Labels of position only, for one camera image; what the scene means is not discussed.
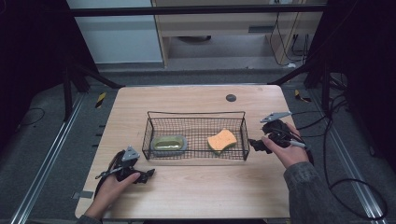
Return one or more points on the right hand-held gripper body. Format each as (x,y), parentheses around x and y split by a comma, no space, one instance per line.
(278,130)

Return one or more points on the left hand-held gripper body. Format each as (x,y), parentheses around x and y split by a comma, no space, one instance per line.
(128,161)

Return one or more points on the green soap dish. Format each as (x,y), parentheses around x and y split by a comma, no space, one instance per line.
(168,143)

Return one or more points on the orange sponge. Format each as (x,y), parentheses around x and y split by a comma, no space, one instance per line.
(221,140)

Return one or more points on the person's right hand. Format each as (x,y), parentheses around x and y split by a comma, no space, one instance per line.
(289,155)

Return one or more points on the person's left hand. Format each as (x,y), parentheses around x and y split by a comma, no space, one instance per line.
(109,193)

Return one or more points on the yellow black striped tape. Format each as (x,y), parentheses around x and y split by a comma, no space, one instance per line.
(100,100)
(300,96)

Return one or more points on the grey round table grommet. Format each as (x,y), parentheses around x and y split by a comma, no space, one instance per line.
(231,98)

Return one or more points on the grey tape strip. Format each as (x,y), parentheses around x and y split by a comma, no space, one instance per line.
(82,195)

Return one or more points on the black metal stand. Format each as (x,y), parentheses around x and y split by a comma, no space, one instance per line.
(67,93)
(325,84)

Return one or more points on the white cabinet panel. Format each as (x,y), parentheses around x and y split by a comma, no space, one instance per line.
(115,37)

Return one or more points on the aluminium floor rail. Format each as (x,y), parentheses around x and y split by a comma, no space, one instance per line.
(46,161)
(351,161)

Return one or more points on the black horizontal frame bar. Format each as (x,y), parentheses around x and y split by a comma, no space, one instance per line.
(186,10)

